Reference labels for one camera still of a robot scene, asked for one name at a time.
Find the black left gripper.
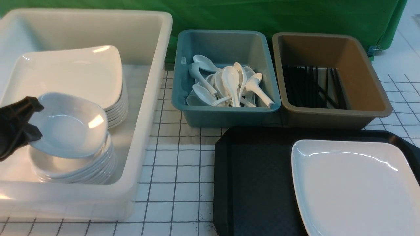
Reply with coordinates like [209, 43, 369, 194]
[0, 96, 44, 161]

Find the small white dish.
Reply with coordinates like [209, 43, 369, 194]
[29, 92, 108, 159]

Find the large white square plate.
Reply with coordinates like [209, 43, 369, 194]
[291, 139, 420, 236]

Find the stack of white square plates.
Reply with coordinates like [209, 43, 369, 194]
[1, 45, 129, 128]

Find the stack of small white dishes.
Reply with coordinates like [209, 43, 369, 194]
[28, 132, 117, 184]

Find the large white plastic tub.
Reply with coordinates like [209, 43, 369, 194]
[1, 9, 173, 222]

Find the checkered white tablecloth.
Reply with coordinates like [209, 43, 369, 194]
[0, 64, 420, 236]

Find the pile of white spoons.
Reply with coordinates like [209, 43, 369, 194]
[186, 55, 274, 108]

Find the teal plastic bin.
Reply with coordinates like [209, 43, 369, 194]
[172, 29, 281, 128]

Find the black plastic tray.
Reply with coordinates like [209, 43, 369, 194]
[213, 127, 420, 236]

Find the pile of black chopsticks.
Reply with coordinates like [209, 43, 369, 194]
[282, 65, 350, 109]

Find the brown plastic bin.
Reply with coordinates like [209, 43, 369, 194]
[272, 32, 393, 129]

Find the metal binder clip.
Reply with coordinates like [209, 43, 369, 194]
[367, 45, 383, 58]

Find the green cloth backdrop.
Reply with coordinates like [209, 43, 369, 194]
[1, 0, 406, 63]

